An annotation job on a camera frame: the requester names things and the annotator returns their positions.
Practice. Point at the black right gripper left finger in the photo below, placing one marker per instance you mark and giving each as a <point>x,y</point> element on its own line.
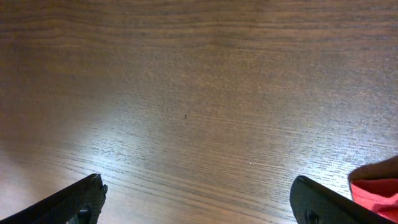
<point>81,202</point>

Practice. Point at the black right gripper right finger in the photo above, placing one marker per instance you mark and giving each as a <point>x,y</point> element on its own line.
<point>313,203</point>

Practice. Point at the red t-shirt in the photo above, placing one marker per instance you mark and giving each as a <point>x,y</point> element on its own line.
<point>378,196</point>

